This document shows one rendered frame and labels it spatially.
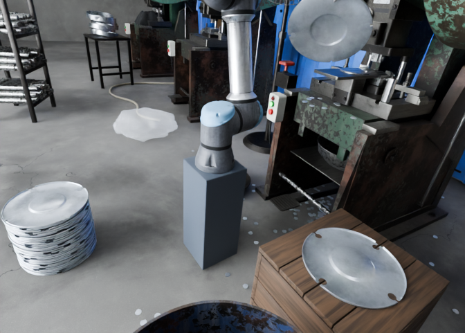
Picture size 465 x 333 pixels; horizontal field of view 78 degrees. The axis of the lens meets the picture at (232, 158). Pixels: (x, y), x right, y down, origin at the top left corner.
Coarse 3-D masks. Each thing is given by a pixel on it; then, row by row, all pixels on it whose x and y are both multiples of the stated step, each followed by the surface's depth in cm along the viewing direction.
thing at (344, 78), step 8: (320, 72) 116; (328, 72) 116; (336, 72) 117; (344, 72) 119; (352, 72) 118; (360, 72) 119; (368, 72) 121; (336, 80) 125; (344, 80) 121; (352, 80) 118; (360, 80) 119; (336, 88) 125; (344, 88) 122; (352, 88) 119; (360, 88) 121; (336, 96) 126; (344, 96) 122; (352, 96) 121; (344, 104) 123
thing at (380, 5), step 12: (372, 0) 114; (384, 0) 110; (372, 12) 114; (384, 12) 111; (372, 24) 113; (384, 24) 111; (396, 24) 110; (408, 24) 113; (372, 36) 113; (384, 36) 112; (396, 36) 113
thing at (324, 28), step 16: (304, 0) 96; (320, 0) 94; (352, 0) 91; (304, 16) 100; (320, 16) 99; (336, 16) 98; (352, 16) 95; (368, 16) 94; (288, 32) 108; (304, 32) 106; (320, 32) 104; (336, 32) 103; (352, 32) 100; (368, 32) 98; (304, 48) 112; (320, 48) 110; (336, 48) 108; (352, 48) 106
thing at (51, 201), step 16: (32, 192) 118; (48, 192) 119; (64, 192) 120; (80, 192) 120; (16, 208) 109; (32, 208) 109; (48, 208) 109; (64, 208) 111; (80, 208) 111; (16, 224) 102; (32, 224) 102; (48, 224) 102
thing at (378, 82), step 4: (356, 68) 130; (360, 68) 131; (364, 68) 132; (372, 72) 124; (376, 72) 125; (380, 72) 126; (384, 72) 127; (380, 76) 120; (384, 76) 121; (388, 76) 122; (368, 80) 125; (372, 80) 124; (376, 80) 122; (380, 80) 121; (384, 80) 122; (376, 84) 122; (380, 84) 122; (384, 84) 124
